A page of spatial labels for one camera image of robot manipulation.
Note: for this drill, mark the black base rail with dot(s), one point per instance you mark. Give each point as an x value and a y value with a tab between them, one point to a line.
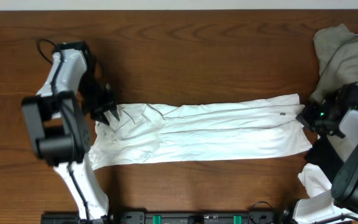
258	216

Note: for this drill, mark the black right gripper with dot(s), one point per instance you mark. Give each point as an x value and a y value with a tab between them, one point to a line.
308	115

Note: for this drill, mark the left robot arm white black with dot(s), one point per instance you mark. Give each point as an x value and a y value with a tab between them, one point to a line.
59	135

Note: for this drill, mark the grey garment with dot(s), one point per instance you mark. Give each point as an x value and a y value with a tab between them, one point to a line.
337	51

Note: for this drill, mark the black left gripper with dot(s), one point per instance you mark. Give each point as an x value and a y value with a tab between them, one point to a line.
103	107

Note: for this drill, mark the white garment bottom right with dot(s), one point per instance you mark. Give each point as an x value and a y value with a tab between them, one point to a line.
314	180

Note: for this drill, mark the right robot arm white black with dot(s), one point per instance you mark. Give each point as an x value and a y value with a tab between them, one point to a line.
340	203

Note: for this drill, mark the white Puma t-shirt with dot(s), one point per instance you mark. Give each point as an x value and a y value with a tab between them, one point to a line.
143	133

